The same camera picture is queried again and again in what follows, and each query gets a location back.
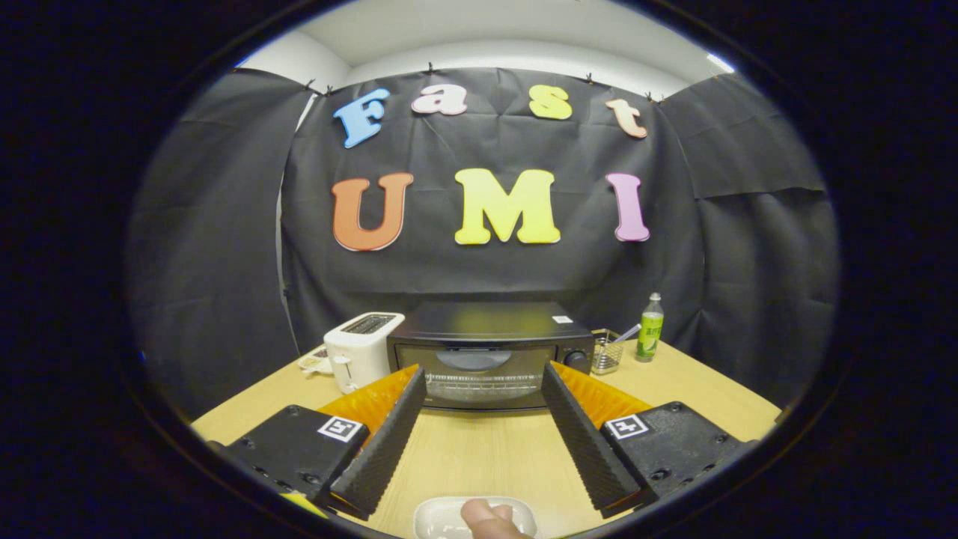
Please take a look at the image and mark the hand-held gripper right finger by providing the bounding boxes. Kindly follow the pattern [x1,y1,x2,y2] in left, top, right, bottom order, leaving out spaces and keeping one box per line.
[540,361,757,520]

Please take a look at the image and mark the green drink bottle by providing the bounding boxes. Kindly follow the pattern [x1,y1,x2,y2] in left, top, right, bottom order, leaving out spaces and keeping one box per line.
[636,292,665,363]

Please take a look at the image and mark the wire mesh holder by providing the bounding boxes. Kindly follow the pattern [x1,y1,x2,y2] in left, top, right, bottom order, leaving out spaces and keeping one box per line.
[591,329,623,375]

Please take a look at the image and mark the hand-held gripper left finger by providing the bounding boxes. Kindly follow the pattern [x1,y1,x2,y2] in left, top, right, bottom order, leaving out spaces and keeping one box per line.
[206,364,429,521]

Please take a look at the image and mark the white pop-up toaster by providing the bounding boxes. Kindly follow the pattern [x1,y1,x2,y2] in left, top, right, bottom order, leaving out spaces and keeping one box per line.
[323,311,406,395]

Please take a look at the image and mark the black toaster oven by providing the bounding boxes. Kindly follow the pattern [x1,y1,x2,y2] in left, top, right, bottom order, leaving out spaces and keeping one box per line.
[386,301,596,411]

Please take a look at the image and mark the white rectangular plate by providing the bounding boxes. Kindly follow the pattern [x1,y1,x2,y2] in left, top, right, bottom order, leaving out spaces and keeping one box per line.
[413,496,538,539]

